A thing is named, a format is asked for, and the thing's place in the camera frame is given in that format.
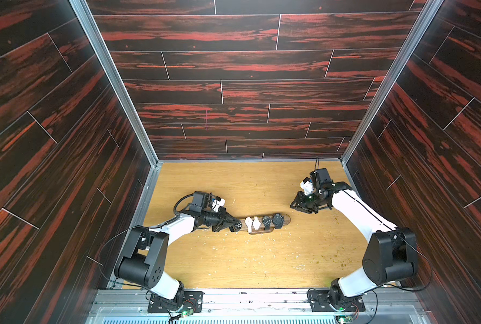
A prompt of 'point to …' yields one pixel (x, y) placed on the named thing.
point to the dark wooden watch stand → (261, 230)
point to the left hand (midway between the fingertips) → (238, 221)
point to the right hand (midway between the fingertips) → (296, 205)
